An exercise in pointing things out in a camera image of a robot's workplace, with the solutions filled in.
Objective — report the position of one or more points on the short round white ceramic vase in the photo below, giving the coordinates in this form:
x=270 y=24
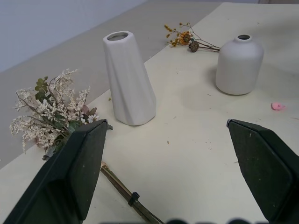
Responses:
x=238 y=66

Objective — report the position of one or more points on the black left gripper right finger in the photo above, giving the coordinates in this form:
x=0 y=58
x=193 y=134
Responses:
x=264 y=163

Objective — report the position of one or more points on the small pink petal scrap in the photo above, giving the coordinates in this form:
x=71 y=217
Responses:
x=278 y=106

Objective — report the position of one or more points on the tall white twisted ceramic vase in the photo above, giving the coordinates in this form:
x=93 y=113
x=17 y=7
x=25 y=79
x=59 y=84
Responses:
x=127 y=81

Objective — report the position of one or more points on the yellow dried flower bunch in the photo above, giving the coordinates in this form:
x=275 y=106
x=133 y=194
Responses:
x=187 y=38

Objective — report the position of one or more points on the white dried flower bouquet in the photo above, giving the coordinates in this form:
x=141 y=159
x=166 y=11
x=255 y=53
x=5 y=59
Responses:
x=50 y=109

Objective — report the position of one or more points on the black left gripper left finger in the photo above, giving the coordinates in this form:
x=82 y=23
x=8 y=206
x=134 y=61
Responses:
x=70 y=172

